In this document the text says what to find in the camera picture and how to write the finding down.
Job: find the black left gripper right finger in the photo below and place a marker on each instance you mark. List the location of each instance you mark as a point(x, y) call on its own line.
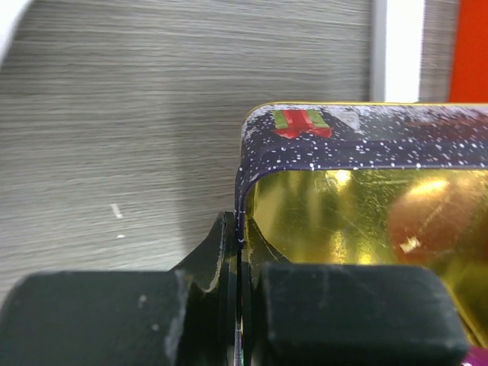
point(335, 314)

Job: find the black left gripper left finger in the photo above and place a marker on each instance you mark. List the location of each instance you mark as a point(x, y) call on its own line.
point(183, 316)

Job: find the gold tin of star candies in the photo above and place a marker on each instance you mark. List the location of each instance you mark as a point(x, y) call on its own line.
point(373, 184)

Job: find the orange candy box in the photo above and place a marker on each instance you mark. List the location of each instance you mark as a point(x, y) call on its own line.
point(469, 67)

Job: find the purple plastic scoop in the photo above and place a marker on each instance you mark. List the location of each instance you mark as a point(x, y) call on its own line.
point(476, 356)

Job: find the white clothes rack stand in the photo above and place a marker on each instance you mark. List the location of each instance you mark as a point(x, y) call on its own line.
point(396, 50)

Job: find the white cloth bag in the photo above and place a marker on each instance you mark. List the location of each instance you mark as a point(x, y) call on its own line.
point(11, 13)

